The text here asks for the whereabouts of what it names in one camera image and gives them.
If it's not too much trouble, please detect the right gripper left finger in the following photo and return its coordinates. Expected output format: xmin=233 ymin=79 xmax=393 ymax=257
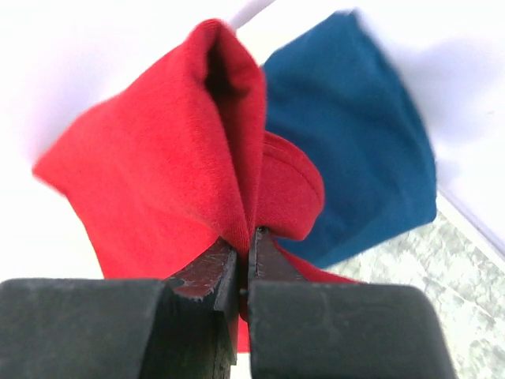
xmin=1 ymin=240 xmax=238 ymax=378

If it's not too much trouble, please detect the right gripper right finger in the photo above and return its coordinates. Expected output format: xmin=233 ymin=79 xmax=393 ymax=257
xmin=247 ymin=228 xmax=455 ymax=379

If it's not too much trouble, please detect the dark red t shirt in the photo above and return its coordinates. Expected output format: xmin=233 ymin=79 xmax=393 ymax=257
xmin=31 ymin=17 xmax=364 ymax=355

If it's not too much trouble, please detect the folded blue t shirt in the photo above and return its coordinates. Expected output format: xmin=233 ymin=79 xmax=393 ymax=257
xmin=264 ymin=11 xmax=436 ymax=268

